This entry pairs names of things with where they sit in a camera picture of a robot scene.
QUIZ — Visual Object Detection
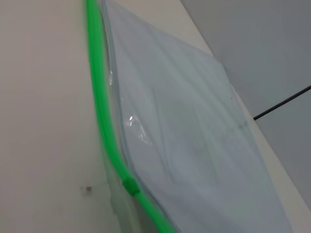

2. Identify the clear document bag green zipper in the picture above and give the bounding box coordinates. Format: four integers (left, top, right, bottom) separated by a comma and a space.
85, 0, 297, 233

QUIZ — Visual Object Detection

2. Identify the green zipper slider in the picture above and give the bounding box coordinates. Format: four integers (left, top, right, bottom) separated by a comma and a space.
121, 178, 142, 196

